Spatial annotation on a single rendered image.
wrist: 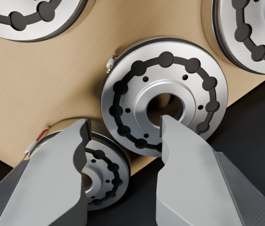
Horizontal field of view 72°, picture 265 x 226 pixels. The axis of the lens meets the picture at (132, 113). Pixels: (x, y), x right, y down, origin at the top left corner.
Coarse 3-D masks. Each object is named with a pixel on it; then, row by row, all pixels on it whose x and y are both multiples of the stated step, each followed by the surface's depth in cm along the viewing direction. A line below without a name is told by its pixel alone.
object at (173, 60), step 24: (144, 48) 12; (168, 48) 12; (192, 48) 12; (120, 72) 13; (144, 72) 13; (168, 72) 13; (192, 72) 13; (216, 72) 13; (120, 96) 14; (216, 96) 14; (120, 120) 15; (192, 120) 15; (216, 120) 15; (144, 144) 17
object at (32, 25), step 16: (0, 0) 11; (16, 0) 11; (32, 0) 11; (48, 0) 11; (64, 0) 11; (80, 0) 11; (0, 16) 12; (16, 16) 12; (32, 16) 12; (48, 16) 12; (64, 16) 11; (0, 32) 12; (16, 32) 12; (32, 32) 12; (48, 32) 12
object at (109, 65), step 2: (112, 56) 14; (114, 56) 14; (116, 56) 15; (110, 58) 13; (112, 58) 14; (114, 58) 14; (110, 60) 12; (112, 60) 13; (108, 62) 12; (110, 62) 12; (112, 62) 12; (108, 64) 12; (110, 64) 12; (112, 64) 12; (108, 66) 12; (110, 66) 11; (112, 66) 12; (108, 68) 11; (110, 68) 11; (108, 70) 11; (108, 72) 11
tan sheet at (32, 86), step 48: (96, 0) 14; (144, 0) 14; (192, 0) 14; (0, 48) 15; (48, 48) 15; (96, 48) 15; (0, 96) 17; (48, 96) 17; (96, 96) 17; (240, 96) 17; (0, 144) 20
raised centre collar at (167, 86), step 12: (156, 84) 13; (168, 84) 13; (180, 84) 13; (144, 96) 13; (180, 96) 13; (192, 96) 13; (144, 108) 14; (192, 108) 14; (144, 120) 14; (180, 120) 14; (156, 132) 15
